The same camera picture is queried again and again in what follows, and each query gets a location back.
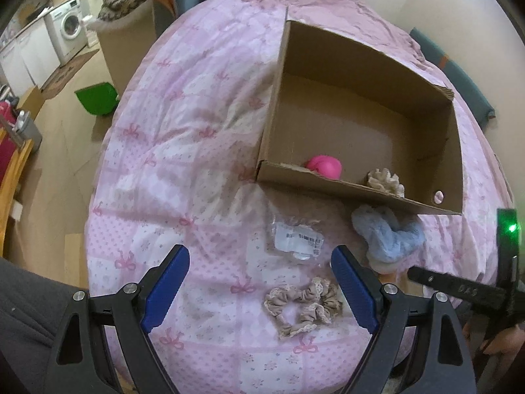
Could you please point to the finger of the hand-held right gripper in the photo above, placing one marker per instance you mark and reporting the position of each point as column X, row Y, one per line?
column 459, row 286

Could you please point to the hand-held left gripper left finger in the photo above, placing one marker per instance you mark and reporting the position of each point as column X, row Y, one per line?
column 166, row 291

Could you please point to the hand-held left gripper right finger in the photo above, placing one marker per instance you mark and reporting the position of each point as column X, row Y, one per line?
column 352, row 291

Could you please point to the cream fluffy scrunchie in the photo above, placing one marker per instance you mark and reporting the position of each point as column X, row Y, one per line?
column 383, row 267

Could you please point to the beige lace scrunchie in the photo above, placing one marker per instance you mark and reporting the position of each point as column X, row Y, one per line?
column 311, row 293

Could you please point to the blue fluffy scrunchie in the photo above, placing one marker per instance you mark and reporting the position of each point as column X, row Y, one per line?
column 385, row 234

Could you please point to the clear plastic scrunchie packet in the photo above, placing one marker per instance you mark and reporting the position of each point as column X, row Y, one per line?
column 295, row 240

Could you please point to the brown cardboard box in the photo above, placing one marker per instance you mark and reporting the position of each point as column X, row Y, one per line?
column 348, row 102

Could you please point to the person's right hand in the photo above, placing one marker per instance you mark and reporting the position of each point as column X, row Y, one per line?
column 506, row 341

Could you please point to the cream lace scrunchie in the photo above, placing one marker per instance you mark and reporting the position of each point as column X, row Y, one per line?
column 385, row 182

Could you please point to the pink ball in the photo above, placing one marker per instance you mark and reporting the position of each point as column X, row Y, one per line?
column 324, row 166

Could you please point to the person's dark grey trouser leg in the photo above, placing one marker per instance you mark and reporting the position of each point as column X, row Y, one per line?
column 28, row 316

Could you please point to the pink bow-print quilt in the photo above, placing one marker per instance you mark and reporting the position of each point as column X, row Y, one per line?
column 184, row 152

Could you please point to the teal headboard cushion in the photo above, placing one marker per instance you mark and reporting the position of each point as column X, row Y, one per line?
column 459, row 78

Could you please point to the wooden chair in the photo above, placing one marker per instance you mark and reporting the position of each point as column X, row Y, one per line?
column 18, row 164

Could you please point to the green dustpan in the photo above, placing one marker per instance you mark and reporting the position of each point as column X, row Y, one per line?
column 98, row 100

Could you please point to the grey bin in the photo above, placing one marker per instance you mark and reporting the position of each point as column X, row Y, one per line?
column 30, row 135

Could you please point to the red suitcase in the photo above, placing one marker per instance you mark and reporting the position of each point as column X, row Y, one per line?
column 6, row 143

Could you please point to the small cardboard box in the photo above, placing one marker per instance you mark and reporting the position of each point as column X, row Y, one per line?
column 30, row 98

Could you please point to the brown patterned floor rug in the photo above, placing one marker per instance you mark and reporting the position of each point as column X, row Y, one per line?
column 67, row 72

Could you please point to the beige sofa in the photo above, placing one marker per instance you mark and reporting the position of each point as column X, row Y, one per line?
column 123, row 49

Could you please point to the white kitchen cabinets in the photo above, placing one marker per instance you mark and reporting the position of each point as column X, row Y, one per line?
column 28, row 55

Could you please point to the white washing machine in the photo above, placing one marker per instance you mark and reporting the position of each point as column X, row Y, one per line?
column 67, row 28

